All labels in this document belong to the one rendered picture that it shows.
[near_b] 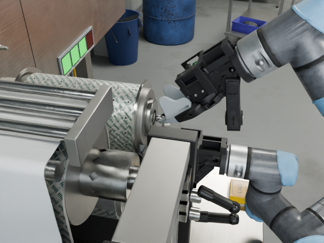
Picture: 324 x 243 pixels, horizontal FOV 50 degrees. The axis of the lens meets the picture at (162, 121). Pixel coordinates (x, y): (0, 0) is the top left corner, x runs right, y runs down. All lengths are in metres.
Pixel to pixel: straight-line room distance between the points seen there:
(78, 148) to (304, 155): 2.42
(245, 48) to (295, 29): 0.08
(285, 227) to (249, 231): 0.17
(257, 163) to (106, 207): 0.35
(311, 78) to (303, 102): 2.67
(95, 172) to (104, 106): 0.09
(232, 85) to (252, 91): 2.67
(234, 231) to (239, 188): 0.13
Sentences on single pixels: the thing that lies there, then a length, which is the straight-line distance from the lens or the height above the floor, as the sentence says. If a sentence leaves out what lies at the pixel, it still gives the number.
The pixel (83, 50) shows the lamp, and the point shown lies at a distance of 1.18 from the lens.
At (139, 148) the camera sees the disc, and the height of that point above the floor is 1.20.
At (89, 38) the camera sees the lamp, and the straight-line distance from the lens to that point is 1.23.
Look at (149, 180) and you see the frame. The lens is 0.30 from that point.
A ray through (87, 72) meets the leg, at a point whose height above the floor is 0.89.
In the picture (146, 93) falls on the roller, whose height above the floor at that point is 1.31.
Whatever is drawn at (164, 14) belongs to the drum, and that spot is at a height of 0.36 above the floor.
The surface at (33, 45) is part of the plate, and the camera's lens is 0.93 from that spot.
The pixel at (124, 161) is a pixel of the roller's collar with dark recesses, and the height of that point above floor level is 1.37.
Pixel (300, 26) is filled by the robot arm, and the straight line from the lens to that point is 0.58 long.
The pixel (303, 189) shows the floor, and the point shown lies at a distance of 2.43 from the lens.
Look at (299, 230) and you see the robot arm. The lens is 0.81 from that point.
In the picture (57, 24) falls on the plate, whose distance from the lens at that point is 1.04.
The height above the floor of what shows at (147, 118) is 1.27.
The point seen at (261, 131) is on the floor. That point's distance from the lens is 2.80.
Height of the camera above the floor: 1.66
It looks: 36 degrees down
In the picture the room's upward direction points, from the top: straight up
